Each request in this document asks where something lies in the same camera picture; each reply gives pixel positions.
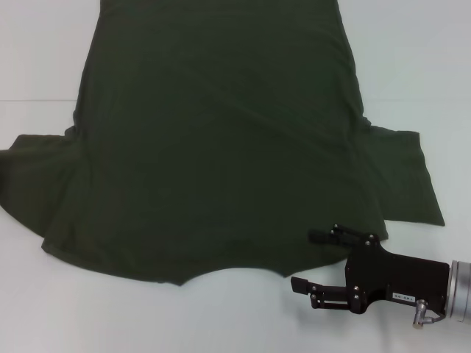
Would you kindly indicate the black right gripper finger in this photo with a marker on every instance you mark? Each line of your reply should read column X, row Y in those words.
column 327, row 292
column 340, row 237

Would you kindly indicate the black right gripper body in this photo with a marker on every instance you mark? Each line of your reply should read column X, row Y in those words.
column 390, row 276

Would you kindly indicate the dark green t-shirt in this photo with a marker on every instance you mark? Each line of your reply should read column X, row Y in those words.
column 221, row 147

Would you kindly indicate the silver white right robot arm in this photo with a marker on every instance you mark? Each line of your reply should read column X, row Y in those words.
column 460, row 290

